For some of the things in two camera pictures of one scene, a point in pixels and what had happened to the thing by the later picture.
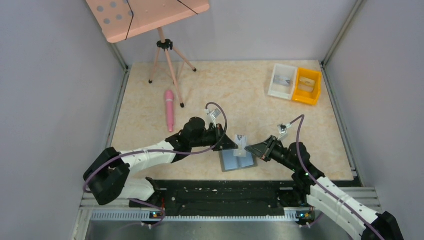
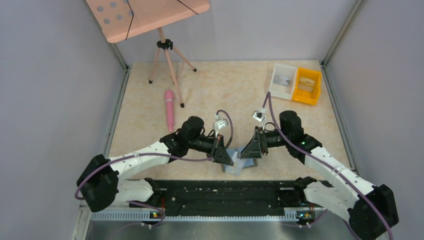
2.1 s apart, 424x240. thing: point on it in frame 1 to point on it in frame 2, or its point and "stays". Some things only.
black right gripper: x=260 y=149 to x=253 y=149
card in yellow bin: x=306 y=84 stays
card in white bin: x=282 y=80 stays
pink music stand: x=118 y=18 stays
